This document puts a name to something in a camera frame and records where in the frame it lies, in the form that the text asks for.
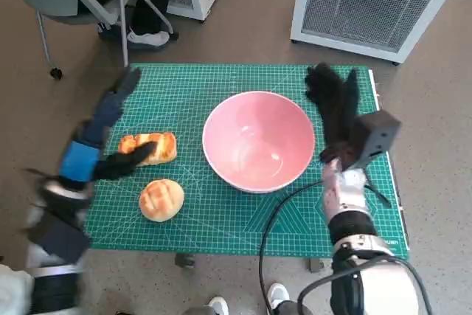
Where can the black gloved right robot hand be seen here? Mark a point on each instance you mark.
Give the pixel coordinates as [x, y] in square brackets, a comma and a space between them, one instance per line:
[335, 101]

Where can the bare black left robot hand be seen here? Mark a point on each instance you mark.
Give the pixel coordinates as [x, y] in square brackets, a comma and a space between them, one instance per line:
[79, 162]

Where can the pink bowl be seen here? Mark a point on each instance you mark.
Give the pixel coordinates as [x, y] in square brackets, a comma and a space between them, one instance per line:
[258, 138]

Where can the rectangular toy bread loaf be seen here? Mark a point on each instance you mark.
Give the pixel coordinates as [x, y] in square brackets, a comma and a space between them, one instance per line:
[167, 151]

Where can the round toy bread bun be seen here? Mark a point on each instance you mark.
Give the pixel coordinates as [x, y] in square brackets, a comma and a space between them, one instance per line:
[162, 200]

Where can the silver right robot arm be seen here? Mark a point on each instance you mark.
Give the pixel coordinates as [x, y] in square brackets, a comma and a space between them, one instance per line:
[346, 197]

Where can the large white mesh cabinet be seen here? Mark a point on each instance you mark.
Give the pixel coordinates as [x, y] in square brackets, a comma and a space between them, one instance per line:
[368, 9]

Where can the green cutting mat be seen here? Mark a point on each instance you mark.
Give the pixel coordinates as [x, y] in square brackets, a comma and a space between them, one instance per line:
[221, 75]

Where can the person in white trousers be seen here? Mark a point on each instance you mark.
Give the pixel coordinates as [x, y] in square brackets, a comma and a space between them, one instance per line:
[11, 289]

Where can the white shoe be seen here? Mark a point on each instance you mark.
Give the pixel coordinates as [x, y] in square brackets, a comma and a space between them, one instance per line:
[276, 293]
[218, 305]

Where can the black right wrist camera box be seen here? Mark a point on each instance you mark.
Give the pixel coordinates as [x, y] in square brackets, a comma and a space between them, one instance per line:
[380, 134]

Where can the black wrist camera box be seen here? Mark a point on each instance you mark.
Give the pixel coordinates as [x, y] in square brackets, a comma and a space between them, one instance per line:
[380, 134]
[59, 239]

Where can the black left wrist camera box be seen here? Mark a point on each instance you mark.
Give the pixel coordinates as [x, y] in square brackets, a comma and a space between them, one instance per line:
[59, 239]

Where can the metal table bracket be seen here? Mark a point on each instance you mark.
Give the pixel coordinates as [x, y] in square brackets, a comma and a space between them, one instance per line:
[319, 265]
[184, 259]

